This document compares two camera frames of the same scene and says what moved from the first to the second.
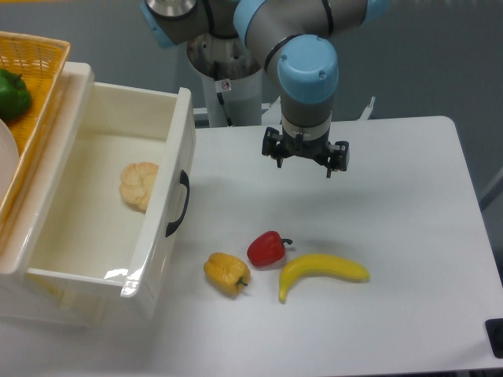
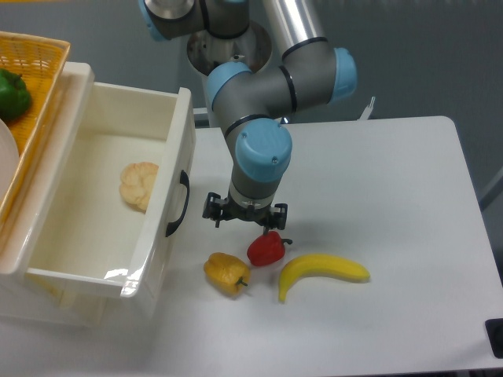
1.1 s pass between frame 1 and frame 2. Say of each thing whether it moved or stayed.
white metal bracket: stayed
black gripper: moved
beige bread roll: stayed
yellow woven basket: stayed
